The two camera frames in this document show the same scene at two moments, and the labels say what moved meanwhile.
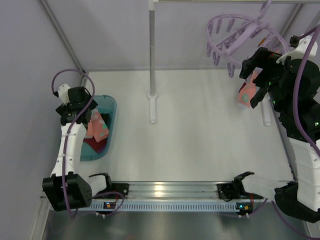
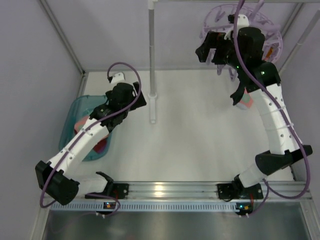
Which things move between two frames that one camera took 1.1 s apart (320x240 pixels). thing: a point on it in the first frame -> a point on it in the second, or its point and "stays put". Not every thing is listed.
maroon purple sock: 99,146 stays put
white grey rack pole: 152,95 stays put
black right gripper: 261,72 -> 208,46
